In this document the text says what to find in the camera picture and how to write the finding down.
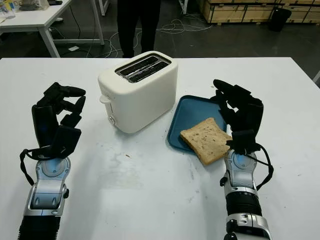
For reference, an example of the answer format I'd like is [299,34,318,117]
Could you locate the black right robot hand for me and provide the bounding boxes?
[209,79,265,151]

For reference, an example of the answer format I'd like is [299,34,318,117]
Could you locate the yellow and blue box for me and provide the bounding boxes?
[0,0,17,18]

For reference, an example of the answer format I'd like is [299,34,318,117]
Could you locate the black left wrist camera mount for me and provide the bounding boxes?
[50,126,82,159]

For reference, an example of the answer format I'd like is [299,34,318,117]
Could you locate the white background desk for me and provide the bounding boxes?
[0,0,105,59]

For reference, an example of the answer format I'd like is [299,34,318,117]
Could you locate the person in black trousers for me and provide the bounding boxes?
[116,0,161,59]

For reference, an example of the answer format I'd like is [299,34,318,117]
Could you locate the white two-slot toaster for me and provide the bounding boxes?
[97,50,179,134]

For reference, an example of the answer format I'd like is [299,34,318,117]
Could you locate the thin white desk cable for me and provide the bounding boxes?
[103,31,125,59]

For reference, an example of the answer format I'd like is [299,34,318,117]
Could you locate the black waste bin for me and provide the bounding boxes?
[269,7,293,33]

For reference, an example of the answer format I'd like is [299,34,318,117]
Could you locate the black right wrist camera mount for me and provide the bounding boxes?
[226,129,259,154]

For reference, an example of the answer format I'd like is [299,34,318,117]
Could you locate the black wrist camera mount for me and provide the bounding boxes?
[50,126,82,159]
[226,129,259,154]

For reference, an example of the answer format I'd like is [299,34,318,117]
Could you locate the tangled white floor cable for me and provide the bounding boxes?
[155,18,214,35]

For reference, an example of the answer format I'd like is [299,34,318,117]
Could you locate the slice of brown bread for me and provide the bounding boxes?
[179,117,234,166]

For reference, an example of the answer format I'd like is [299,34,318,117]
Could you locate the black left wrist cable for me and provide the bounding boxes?
[19,148,63,186]

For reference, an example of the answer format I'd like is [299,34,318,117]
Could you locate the stacked wooden crates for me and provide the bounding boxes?
[197,0,320,26]

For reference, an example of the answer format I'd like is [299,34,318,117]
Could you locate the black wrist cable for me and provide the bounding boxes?
[19,148,63,186]
[249,144,275,194]

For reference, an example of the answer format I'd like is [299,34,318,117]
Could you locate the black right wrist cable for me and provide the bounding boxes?
[249,144,275,194]

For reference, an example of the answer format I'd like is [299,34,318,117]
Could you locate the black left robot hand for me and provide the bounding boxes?
[31,81,87,149]

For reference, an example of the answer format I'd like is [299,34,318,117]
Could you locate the blue plastic tray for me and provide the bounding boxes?
[167,94,230,154]

